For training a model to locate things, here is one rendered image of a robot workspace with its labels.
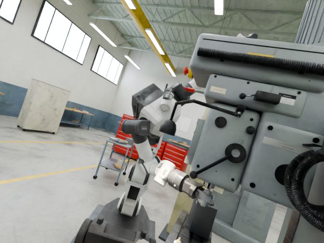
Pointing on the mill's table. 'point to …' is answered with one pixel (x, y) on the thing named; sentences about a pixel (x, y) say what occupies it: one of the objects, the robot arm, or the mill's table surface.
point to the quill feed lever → (236, 155)
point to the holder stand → (202, 218)
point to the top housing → (241, 68)
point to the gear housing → (216, 87)
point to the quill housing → (231, 137)
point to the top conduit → (263, 60)
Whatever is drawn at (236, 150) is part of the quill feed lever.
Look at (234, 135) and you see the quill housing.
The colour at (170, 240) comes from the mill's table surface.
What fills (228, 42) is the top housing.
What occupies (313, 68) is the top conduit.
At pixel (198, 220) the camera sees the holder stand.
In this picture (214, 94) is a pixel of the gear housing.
